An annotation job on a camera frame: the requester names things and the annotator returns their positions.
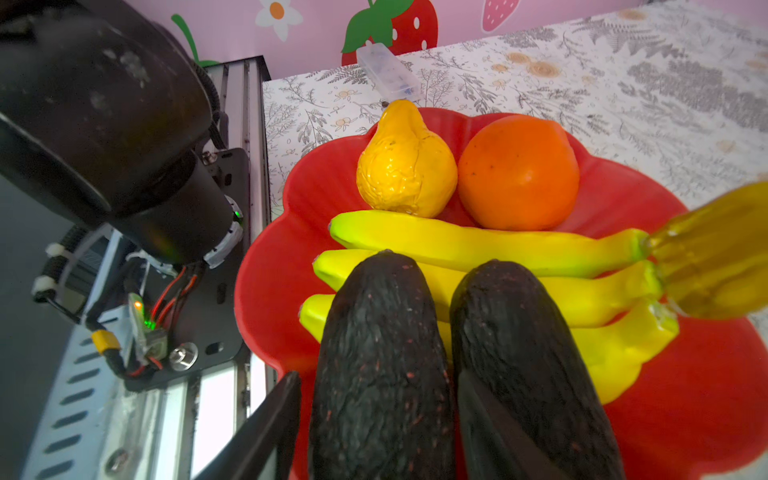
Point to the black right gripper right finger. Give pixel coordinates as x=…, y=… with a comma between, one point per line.
x=495, y=445

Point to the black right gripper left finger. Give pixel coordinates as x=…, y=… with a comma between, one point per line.
x=263, y=448

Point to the dark fake avocado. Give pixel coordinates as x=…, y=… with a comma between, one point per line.
x=383, y=405
x=507, y=330

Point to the yellow fake banana bunch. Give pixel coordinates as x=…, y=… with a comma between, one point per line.
x=621, y=295

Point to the orange fake orange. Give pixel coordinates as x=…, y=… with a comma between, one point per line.
x=519, y=173

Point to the yellow fake lemon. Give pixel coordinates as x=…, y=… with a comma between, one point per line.
x=405, y=167

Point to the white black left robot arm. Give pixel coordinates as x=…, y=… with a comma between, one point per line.
x=102, y=117

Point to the small clear plastic box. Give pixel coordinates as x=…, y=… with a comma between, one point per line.
x=390, y=77

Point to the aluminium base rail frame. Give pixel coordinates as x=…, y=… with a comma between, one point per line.
x=93, y=426

